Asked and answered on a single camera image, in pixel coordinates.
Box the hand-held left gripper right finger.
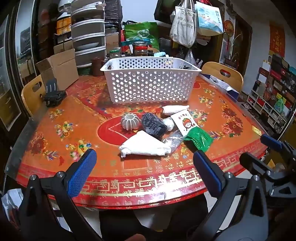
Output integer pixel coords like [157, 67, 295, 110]
[193, 150, 275, 241]

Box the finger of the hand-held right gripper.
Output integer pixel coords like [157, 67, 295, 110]
[260, 134, 296, 167]
[239, 152, 278, 186]

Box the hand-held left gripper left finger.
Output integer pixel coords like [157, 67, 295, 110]
[18, 148, 102, 241]

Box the green plastic bag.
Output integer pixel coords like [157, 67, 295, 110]
[184, 128, 213, 153]

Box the clear plastic bag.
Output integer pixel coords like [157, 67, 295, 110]
[162, 130, 185, 151]

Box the white cartoon-print packet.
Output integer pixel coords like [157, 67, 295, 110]
[170, 111, 200, 137]

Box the small white bundle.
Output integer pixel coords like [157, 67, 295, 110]
[162, 117, 175, 131]

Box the large white cloth bag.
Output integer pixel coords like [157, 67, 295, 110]
[119, 130, 171, 158]

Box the white cloth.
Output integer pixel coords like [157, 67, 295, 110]
[161, 105, 189, 115]

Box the white ribbed round mould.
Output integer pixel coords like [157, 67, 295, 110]
[121, 113, 140, 131]

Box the dark grey knitted cloth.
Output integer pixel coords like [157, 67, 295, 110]
[141, 113, 168, 136]

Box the white perforated plastic basket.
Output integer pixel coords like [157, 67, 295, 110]
[100, 57, 202, 104]

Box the shelf of assorted boxes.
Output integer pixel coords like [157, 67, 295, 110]
[245, 53, 296, 133]

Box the blue and white carton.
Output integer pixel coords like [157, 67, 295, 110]
[209, 79, 240, 100]

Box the person's dark clothing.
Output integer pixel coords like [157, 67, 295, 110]
[99, 195, 208, 241]

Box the white plastic bag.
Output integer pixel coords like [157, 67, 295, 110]
[1, 189, 23, 223]

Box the black folding clamp stand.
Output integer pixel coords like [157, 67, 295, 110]
[42, 78, 67, 107]

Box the wooden chair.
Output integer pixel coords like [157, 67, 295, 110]
[21, 75, 47, 117]
[202, 62, 244, 93]

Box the green plastic crate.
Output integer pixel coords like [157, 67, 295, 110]
[77, 67, 94, 76]

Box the large open cardboard box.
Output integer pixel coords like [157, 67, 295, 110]
[35, 48, 79, 91]

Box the brown round container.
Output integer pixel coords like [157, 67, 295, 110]
[91, 57, 107, 76]

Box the red hanging knot ornament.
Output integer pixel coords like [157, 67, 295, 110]
[223, 20, 236, 58]

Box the grey stacked dish rack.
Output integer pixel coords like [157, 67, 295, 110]
[70, 1, 107, 69]

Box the small cardboard box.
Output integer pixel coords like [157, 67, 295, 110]
[105, 32, 119, 55]

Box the glass jar with red lid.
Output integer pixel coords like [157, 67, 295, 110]
[134, 46, 148, 57]

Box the blue printed paper bag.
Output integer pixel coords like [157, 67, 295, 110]
[195, 1, 224, 36]

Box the beige canvas tote bag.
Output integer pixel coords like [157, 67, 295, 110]
[169, 6, 197, 48]

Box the green shopping bag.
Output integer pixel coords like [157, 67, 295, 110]
[124, 22, 160, 50]

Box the red wall poster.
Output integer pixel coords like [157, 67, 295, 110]
[269, 22, 285, 58]

